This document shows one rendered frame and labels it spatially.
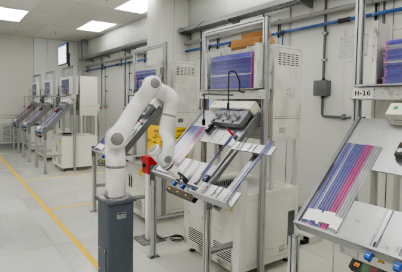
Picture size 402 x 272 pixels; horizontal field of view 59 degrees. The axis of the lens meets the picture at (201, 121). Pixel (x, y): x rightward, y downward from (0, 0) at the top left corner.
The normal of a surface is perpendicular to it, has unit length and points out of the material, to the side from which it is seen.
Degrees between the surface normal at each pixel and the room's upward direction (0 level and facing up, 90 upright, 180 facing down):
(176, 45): 90
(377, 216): 44
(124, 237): 90
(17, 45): 90
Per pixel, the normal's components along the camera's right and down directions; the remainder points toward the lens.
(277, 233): 0.58, 0.05
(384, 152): -0.56, -0.70
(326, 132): -0.80, 0.02
